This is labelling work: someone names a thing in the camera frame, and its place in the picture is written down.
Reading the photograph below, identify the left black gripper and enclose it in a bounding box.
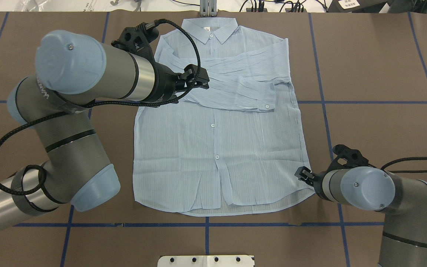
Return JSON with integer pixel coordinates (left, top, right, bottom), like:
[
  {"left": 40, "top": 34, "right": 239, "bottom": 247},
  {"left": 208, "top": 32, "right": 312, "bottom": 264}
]
[{"left": 150, "top": 63, "right": 210, "bottom": 103}]

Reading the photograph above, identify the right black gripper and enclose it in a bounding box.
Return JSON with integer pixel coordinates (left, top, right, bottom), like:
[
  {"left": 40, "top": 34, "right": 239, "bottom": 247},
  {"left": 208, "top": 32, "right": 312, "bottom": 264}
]
[{"left": 295, "top": 167, "right": 332, "bottom": 201}]

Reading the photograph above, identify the light blue button-up shirt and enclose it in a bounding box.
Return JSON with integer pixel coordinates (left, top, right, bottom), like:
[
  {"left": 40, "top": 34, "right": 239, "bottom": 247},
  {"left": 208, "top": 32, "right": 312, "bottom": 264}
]
[{"left": 133, "top": 17, "right": 314, "bottom": 217}]

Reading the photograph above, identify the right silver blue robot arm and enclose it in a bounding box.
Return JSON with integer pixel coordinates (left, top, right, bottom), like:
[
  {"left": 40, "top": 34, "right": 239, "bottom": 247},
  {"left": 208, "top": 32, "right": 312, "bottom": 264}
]
[{"left": 295, "top": 166, "right": 427, "bottom": 267}]

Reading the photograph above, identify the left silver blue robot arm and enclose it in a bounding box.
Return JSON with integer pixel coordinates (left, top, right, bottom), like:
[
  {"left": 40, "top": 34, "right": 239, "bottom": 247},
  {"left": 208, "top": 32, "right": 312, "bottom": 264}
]
[{"left": 0, "top": 25, "right": 209, "bottom": 231}]

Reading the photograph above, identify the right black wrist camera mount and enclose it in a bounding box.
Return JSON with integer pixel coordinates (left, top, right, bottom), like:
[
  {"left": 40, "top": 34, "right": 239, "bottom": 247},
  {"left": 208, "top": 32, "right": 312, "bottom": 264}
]
[{"left": 332, "top": 144, "right": 370, "bottom": 169}]

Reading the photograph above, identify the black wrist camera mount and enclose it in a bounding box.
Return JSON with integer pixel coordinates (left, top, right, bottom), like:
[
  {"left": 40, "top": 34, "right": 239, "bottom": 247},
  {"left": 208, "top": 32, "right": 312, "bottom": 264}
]
[
  {"left": 332, "top": 144, "right": 370, "bottom": 169},
  {"left": 111, "top": 22, "right": 159, "bottom": 63}
]

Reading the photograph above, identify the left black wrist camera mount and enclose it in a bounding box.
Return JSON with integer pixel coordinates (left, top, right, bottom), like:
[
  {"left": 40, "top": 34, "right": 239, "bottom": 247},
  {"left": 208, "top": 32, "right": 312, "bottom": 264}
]
[{"left": 111, "top": 22, "right": 159, "bottom": 63}]

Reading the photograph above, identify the aluminium frame post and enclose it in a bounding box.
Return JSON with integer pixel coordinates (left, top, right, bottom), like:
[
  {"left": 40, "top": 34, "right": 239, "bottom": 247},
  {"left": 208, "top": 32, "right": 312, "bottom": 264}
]
[{"left": 199, "top": 0, "right": 218, "bottom": 17}]

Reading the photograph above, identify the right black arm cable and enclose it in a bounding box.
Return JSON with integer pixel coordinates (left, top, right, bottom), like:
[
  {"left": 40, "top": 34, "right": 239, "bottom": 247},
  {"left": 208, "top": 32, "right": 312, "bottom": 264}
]
[{"left": 365, "top": 157, "right": 427, "bottom": 174}]

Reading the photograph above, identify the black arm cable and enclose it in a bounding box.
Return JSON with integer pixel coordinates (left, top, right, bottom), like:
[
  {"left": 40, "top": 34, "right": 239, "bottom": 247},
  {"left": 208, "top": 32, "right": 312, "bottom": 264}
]
[
  {"left": 0, "top": 19, "right": 201, "bottom": 195},
  {"left": 365, "top": 157, "right": 427, "bottom": 174}
]

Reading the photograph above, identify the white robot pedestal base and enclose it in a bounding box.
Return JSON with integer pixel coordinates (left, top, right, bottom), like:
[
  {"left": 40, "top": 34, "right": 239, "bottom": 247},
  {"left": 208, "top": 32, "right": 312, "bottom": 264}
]
[{"left": 157, "top": 255, "right": 255, "bottom": 267}]

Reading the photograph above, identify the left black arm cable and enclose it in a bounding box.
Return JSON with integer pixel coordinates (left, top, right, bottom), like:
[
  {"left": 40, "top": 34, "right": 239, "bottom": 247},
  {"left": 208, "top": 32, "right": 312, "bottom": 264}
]
[{"left": 0, "top": 19, "right": 201, "bottom": 195}]

